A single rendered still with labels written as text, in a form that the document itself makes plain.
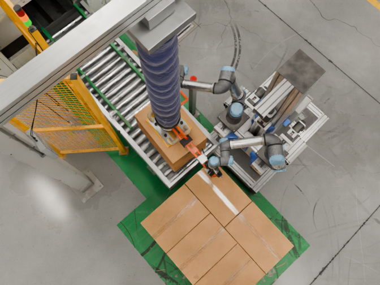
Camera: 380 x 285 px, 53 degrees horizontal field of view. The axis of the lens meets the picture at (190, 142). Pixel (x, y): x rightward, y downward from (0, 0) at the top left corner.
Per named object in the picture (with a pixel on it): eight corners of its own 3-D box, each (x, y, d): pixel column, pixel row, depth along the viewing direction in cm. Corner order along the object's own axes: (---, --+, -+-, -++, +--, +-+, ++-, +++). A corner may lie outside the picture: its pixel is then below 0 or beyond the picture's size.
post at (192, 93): (188, 113, 470) (188, 80, 373) (191, 110, 471) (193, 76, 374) (191, 117, 468) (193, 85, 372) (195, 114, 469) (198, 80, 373)
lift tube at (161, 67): (145, 104, 302) (117, 11, 182) (167, 85, 307) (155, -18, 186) (164, 125, 298) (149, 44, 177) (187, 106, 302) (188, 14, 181)
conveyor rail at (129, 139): (39, 43, 448) (33, 35, 430) (43, 40, 449) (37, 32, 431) (168, 188, 405) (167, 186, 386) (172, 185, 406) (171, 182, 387)
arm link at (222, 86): (229, 99, 309) (173, 91, 322) (232, 87, 312) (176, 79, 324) (228, 93, 298) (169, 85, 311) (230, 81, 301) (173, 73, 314)
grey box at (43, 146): (39, 142, 307) (24, 132, 278) (45, 138, 308) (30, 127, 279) (54, 160, 303) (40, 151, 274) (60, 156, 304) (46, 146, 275)
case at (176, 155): (138, 127, 393) (133, 115, 354) (169, 104, 399) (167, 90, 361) (174, 172, 381) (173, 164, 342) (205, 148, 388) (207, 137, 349)
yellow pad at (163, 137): (145, 120, 353) (145, 119, 348) (153, 114, 355) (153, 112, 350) (168, 147, 346) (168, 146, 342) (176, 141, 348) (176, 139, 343)
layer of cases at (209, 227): (144, 224, 420) (139, 223, 382) (210, 165, 438) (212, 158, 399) (217, 311, 398) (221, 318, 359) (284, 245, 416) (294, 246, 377)
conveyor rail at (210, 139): (83, 11, 460) (79, 1, 441) (86, 9, 461) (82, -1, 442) (212, 149, 416) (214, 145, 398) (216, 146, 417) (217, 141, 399)
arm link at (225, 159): (232, 150, 298) (218, 151, 298) (233, 164, 295) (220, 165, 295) (231, 152, 305) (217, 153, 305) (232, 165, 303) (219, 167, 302)
